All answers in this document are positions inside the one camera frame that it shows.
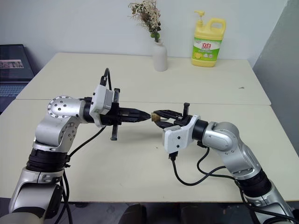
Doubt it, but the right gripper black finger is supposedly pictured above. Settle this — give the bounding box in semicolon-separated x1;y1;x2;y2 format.
153;108;183;120
155;119;175;129

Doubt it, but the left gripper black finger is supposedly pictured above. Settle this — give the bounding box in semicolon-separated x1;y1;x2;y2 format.
119;107;151;117
119;115;150;123

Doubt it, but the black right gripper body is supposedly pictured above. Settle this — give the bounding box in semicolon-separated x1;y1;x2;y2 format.
171;102;195;128

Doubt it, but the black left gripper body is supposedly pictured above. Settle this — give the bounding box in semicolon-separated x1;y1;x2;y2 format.
99;88;122;141

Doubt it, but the white ceramic vase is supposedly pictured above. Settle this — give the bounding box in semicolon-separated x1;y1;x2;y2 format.
152;39;169;72

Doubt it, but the yellow dish soap pump bottle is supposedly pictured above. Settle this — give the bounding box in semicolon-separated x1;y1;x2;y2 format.
191;9;227;69

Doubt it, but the dried flower bouquet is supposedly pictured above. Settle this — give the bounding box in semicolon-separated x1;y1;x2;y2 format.
128;0;162;44

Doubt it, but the dark open laptop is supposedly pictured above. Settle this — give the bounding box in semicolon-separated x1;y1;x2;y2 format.
0;44;36;113

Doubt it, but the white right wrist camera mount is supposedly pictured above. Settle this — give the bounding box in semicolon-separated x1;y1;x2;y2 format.
162;114;202;155

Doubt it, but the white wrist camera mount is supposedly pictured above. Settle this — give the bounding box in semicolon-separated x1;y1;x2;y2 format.
90;84;115;128
162;114;202;155

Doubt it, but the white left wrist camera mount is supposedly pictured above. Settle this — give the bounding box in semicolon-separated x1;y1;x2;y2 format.
90;84;115;128

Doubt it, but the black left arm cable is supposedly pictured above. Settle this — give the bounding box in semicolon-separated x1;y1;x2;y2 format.
59;67;114;224

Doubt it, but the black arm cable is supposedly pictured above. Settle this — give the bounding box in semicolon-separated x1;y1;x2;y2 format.
59;67;114;224
167;146;299;224

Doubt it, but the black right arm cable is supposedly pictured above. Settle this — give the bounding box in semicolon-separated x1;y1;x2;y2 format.
167;146;299;224

